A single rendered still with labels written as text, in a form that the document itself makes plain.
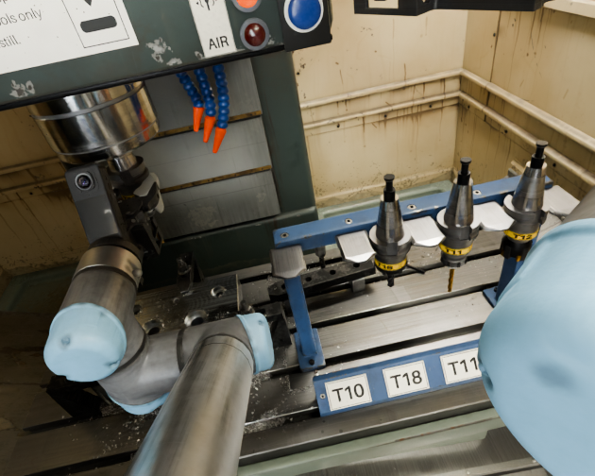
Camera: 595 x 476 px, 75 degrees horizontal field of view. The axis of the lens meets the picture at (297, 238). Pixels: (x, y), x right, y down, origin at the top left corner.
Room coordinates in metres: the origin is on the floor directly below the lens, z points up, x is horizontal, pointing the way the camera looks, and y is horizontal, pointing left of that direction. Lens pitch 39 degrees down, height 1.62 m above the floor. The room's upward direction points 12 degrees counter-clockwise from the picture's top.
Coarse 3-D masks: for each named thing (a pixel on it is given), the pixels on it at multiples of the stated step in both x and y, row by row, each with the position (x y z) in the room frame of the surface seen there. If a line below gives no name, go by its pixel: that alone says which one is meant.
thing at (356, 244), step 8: (352, 232) 0.49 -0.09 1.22; (360, 232) 0.49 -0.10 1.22; (336, 240) 0.48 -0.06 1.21; (344, 240) 0.48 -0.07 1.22; (352, 240) 0.47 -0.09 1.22; (360, 240) 0.47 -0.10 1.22; (368, 240) 0.46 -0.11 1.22; (344, 248) 0.46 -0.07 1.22; (352, 248) 0.45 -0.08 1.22; (360, 248) 0.45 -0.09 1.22; (368, 248) 0.44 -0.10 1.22; (344, 256) 0.44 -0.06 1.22; (352, 256) 0.44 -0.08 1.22; (360, 256) 0.43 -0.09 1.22; (368, 256) 0.43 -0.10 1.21
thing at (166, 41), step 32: (128, 0) 0.40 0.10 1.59; (160, 0) 0.40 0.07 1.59; (160, 32) 0.40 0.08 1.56; (192, 32) 0.40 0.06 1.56; (64, 64) 0.40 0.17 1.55; (96, 64) 0.40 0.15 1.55; (128, 64) 0.40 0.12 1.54; (160, 64) 0.40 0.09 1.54; (192, 64) 0.41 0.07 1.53; (0, 96) 0.40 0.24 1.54; (32, 96) 0.40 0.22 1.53; (64, 96) 0.41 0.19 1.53
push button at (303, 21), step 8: (296, 0) 0.40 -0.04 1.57; (304, 0) 0.40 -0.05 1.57; (312, 0) 0.40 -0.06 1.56; (288, 8) 0.40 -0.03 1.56; (296, 8) 0.40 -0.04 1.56; (304, 8) 0.39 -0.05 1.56; (312, 8) 0.40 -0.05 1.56; (320, 8) 0.40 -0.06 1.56; (288, 16) 0.40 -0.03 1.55; (296, 16) 0.40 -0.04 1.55; (304, 16) 0.40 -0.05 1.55; (312, 16) 0.40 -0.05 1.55; (296, 24) 0.40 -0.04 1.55; (304, 24) 0.40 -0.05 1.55; (312, 24) 0.40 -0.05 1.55
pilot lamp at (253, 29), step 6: (252, 24) 0.40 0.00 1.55; (258, 24) 0.40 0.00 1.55; (246, 30) 0.40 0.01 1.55; (252, 30) 0.40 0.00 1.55; (258, 30) 0.40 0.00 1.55; (246, 36) 0.40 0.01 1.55; (252, 36) 0.40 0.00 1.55; (258, 36) 0.40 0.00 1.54; (264, 36) 0.40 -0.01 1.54; (252, 42) 0.40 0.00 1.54; (258, 42) 0.40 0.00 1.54
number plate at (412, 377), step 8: (392, 368) 0.40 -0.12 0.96; (400, 368) 0.39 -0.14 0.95; (408, 368) 0.39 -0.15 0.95; (416, 368) 0.39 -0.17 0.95; (424, 368) 0.39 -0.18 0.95; (384, 376) 0.39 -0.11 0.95; (392, 376) 0.39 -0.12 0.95; (400, 376) 0.38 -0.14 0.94; (408, 376) 0.38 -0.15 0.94; (416, 376) 0.38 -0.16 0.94; (424, 376) 0.38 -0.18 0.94; (392, 384) 0.38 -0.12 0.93; (400, 384) 0.37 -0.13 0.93; (408, 384) 0.37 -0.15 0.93; (416, 384) 0.37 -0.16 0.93; (424, 384) 0.37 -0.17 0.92; (392, 392) 0.37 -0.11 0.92; (400, 392) 0.37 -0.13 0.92; (408, 392) 0.36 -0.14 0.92
